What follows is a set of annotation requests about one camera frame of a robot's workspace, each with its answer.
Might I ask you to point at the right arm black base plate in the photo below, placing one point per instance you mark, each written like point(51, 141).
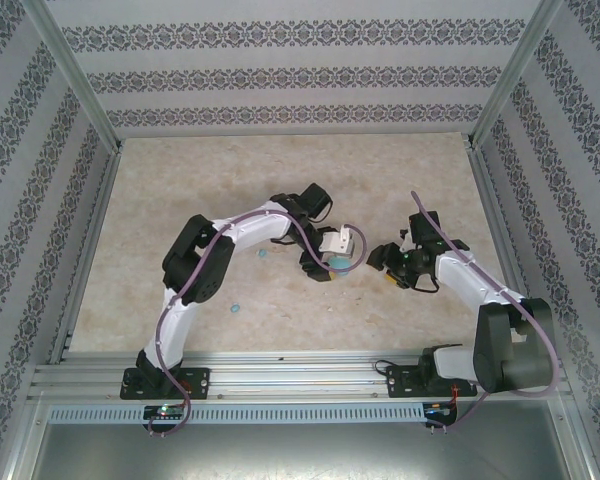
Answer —
point(405, 382)

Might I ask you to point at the metal sheet panel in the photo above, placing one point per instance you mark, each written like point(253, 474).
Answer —
point(300, 455)

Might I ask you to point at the right circuit board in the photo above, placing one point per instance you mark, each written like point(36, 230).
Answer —
point(437, 410)

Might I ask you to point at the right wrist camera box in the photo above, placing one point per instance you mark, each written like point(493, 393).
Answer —
point(406, 242)

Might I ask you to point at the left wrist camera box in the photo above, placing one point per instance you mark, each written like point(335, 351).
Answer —
point(337, 244)

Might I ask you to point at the right aluminium frame post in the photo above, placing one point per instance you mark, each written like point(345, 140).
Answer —
point(509, 75)

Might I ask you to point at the circuit board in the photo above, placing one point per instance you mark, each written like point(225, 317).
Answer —
point(165, 411)
point(437, 410)

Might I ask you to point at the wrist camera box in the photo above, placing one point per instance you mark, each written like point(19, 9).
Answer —
point(337, 244)
point(406, 242)

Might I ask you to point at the blue earbud charging case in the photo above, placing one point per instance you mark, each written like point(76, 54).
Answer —
point(341, 265)

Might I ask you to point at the left aluminium side rail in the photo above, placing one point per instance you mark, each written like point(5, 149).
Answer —
point(99, 210)

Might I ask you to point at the right aluminium side rail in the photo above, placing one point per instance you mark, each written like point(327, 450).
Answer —
point(491, 200)

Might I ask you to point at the aluminium mounting rail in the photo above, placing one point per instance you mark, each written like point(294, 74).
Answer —
point(305, 372)

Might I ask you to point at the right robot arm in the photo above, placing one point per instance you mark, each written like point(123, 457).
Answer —
point(510, 350)

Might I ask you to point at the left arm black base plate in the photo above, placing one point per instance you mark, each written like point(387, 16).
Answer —
point(197, 382)

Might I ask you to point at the left aluminium frame post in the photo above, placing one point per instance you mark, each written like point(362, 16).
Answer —
point(73, 75)

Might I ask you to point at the left circuit board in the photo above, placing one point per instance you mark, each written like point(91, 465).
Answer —
point(165, 411)

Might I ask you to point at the aluminium frame post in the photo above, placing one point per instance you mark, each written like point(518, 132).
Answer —
point(509, 75)
point(73, 75)

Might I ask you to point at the aluminium side rail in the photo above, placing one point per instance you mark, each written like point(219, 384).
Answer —
point(491, 200)
point(99, 210)

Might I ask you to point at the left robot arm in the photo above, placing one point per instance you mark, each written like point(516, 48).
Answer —
point(195, 260)

